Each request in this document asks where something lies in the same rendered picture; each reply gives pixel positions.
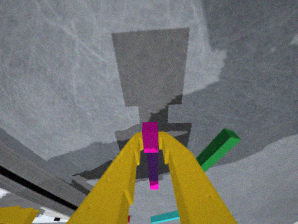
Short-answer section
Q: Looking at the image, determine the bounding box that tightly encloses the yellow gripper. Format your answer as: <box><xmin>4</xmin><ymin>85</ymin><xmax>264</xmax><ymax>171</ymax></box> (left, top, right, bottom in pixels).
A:
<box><xmin>66</xmin><ymin>131</ymin><xmax>238</xmax><ymax>224</ymax></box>

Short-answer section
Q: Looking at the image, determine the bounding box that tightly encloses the green rod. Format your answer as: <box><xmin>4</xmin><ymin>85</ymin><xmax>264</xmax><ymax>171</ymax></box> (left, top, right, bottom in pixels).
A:
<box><xmin>196</xmin><ymin>128</ymin><xmax>240</xmax><ymax>172</ymax></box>

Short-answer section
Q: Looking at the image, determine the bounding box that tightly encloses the purple rod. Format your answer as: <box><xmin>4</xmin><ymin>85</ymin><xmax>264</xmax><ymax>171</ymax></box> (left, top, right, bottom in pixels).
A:
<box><xmin>147</xmin><ymin>153</ymin><xmax>158</xmax><ymax>181</ymax></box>

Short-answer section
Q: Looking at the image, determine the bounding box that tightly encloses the magenta rod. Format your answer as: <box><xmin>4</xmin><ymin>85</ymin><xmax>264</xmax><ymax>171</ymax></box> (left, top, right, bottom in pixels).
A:
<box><xmin>142</xmin><ymin>122</ymin><xmax>158</xmax><ymax>153</ymax></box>
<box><xmin>150</xmin><ymin>181</ymin><xmax>158</xmax><ymax>189</ymax></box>

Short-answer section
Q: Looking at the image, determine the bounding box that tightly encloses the turquoise rod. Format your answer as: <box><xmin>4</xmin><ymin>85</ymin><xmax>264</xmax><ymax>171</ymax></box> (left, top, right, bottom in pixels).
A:
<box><xmin>151</xmin><ymin>210</ymin><xmax>180</xmax><ymax>224</ymax></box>

